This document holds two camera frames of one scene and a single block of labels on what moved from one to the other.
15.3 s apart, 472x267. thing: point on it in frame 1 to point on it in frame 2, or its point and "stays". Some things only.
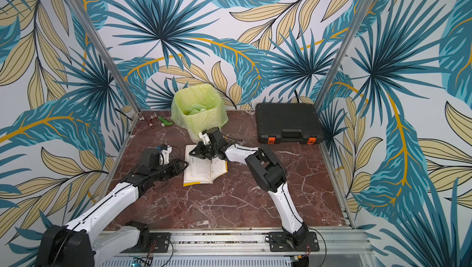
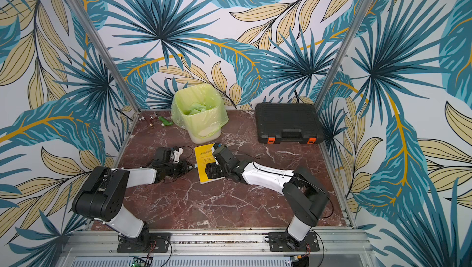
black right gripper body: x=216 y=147 to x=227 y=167
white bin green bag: x=198 y=107 stays
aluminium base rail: x=241 y=248 stays
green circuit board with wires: x=142 y=261 stays
